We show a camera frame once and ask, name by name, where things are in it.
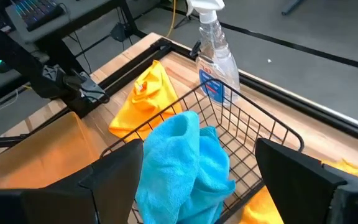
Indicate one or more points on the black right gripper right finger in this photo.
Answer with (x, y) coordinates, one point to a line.
(297, 186)

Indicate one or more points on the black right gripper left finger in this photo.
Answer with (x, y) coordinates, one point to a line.
(113, 186)

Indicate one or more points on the blue microfiber towel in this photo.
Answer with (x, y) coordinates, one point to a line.
(172, 161)

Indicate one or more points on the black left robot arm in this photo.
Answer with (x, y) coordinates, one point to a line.
(51, 84)

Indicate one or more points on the yellow microfiber towel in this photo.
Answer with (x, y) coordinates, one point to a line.
(148, 102)
(259, 211)

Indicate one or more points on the clear spray bottle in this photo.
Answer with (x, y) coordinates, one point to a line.
(216, 53)

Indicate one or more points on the black computer mouse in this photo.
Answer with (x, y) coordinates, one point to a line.
(3, 66)

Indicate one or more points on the black tripod stand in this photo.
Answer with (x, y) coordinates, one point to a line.
(186, 21)

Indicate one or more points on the grey computer desk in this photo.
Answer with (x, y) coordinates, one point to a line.
(82, 7)

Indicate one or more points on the backlit black keyboard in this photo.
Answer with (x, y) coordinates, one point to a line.
(36, 12)

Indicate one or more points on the black aluminium table frame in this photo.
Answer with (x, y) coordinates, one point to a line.
(291, 99)

